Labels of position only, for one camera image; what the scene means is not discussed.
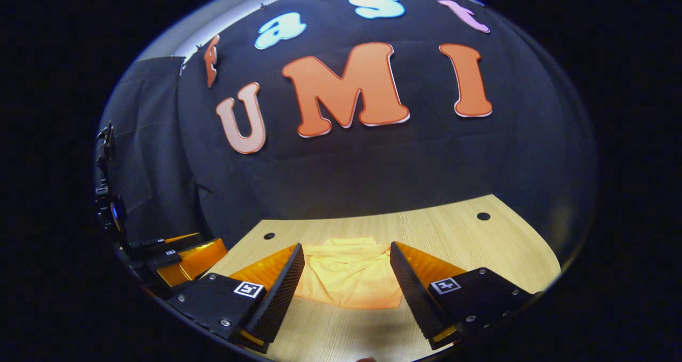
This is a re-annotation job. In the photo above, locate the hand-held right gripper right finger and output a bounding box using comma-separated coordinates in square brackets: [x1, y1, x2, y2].
[390, 240, 533, 350]

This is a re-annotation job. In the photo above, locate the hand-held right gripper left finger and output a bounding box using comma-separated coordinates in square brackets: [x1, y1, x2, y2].
[170, 242, 305, 347]

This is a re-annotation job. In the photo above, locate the orange T-shirt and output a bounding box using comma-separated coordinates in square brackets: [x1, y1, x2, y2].
[295, 237, 404, 309]

